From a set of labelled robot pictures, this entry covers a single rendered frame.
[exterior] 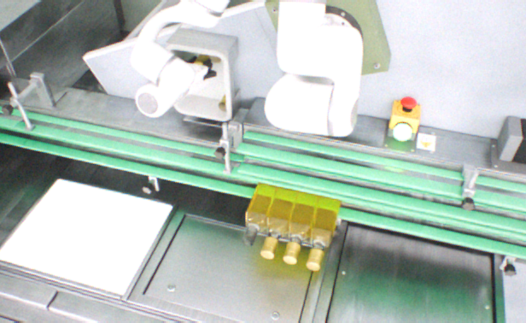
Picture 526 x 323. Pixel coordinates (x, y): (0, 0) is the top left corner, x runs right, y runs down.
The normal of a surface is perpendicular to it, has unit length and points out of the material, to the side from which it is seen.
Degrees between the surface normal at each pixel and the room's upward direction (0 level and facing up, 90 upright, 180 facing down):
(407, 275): 89
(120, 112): 90
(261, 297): 90
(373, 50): 3
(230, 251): 90
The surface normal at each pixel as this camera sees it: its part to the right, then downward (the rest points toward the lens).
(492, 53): -0.29, 0.68
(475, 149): 0.00, -0.70
